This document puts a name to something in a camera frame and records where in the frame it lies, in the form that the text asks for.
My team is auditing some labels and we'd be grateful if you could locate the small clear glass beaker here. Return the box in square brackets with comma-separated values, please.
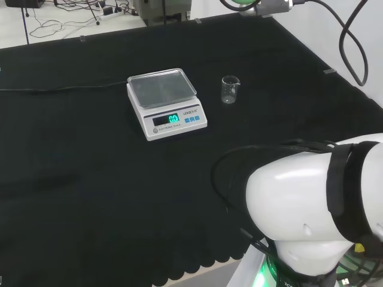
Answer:
[221, 75, 241, 105]

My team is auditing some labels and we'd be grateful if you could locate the white electronic balance steel pan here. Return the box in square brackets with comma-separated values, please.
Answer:
[126, 67, 208, 142]

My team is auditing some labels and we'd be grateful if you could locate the black bench cloth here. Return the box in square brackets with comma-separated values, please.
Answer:
[0, 13, 383, 287]

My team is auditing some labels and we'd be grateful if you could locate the grey metal cabinet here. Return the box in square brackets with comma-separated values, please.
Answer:
[132, 0, 192, 28]

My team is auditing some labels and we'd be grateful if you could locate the white power strip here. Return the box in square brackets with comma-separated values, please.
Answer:
[100, 11, 124, 21]

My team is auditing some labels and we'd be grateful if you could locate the dark tripod leg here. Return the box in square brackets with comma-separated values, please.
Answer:
[20, 5, 31, 45]

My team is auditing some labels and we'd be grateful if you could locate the black box on floor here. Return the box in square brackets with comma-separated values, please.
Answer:
[4, 0, 46, 9]

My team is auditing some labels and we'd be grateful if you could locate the thin black balance power cable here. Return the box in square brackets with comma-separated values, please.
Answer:
[0, 81, 130, 93]

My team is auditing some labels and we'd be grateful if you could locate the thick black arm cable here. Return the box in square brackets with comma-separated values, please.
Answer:
[291, 0, 369, 87]

